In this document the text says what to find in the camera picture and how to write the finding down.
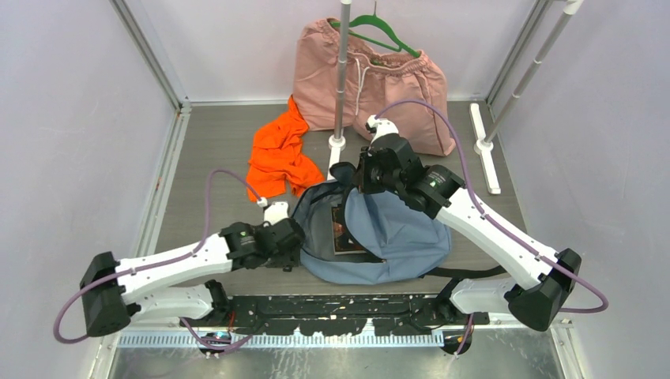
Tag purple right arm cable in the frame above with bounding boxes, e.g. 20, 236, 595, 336
374, 99, 610, 357

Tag orange shirt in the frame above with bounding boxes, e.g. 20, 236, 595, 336
246, 97, 325, 202

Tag Three Days to See book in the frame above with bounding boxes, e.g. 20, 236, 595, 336
331, 205, 365, 256

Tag light blue backpack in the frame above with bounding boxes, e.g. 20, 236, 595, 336
292, 162, 505, 285

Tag white right rack stand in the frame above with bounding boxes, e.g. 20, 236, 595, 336
469, 0, 583, 195

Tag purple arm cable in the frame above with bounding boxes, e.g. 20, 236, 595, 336
52, 168, 268, 354
374, 99, 610, 357

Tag green clothes hanger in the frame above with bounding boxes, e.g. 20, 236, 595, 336
329, 0, 421, 58

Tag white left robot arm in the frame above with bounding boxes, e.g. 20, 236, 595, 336
80, 218, 306, 337

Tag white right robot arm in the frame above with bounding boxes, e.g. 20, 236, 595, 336
354, 133, 582, 332

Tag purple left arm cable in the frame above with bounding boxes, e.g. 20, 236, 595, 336
52, 168, 268, 354

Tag pink shorts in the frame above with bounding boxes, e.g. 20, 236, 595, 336
292, 19, 455, 156

